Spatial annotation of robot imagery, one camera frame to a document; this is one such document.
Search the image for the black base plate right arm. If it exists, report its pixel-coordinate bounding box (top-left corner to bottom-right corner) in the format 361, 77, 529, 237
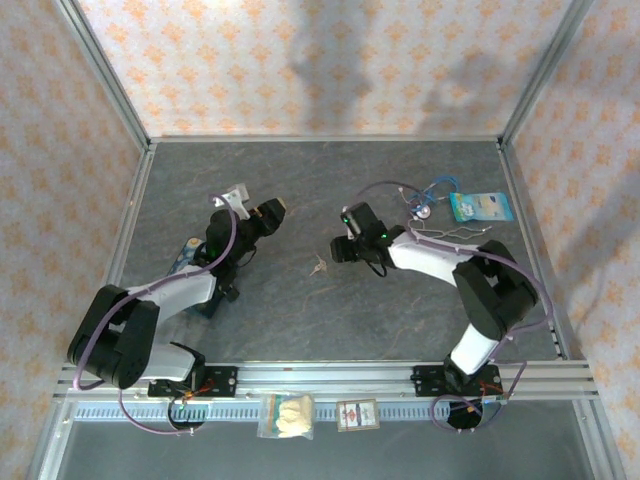
412, 363, 503, 399

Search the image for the black base plate left arm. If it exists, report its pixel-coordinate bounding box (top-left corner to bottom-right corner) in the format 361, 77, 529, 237
147, 364, 240, 400

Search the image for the blue stethoscope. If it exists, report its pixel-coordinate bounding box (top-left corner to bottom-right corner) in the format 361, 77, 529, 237
398, 174, 462, 221

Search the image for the aluminium table edge bar short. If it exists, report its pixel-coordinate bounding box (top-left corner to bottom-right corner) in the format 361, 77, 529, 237
148, 133, 504, 147

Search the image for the aluminium table edge bar long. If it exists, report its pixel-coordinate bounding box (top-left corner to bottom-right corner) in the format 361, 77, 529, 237
64, 142, 157, 371
496, 141, 587, 362

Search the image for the light blue snack packet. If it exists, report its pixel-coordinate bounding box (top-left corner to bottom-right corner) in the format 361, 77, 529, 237
448, 191, 516, 224

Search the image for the small card box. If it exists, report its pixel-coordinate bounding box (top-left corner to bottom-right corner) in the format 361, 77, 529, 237
335, 398, 381, 432

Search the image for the clear bag of beige pieces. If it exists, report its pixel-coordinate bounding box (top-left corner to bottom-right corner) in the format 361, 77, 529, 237
257, 392, 316, 442

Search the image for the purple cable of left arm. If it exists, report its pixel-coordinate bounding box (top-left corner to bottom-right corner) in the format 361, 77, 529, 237
73, 193, 239, 436

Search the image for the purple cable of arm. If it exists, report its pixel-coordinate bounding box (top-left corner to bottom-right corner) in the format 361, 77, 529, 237
73, 193, 239, 436
355, 180, 555, 432

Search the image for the aluminium rail under arm bases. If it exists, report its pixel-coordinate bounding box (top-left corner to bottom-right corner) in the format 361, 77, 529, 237
54, 358, 599, 402

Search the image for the slotted grey cable duct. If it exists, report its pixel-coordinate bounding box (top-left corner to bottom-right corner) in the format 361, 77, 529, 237
73, 399, 504, 422

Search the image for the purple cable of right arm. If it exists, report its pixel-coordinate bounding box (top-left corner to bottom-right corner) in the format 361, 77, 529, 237
355, 180, 555, 432

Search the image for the aluminium corner post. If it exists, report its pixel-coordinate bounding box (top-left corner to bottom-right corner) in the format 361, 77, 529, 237
52, 0, 152, 151
498, 0, 597, 147

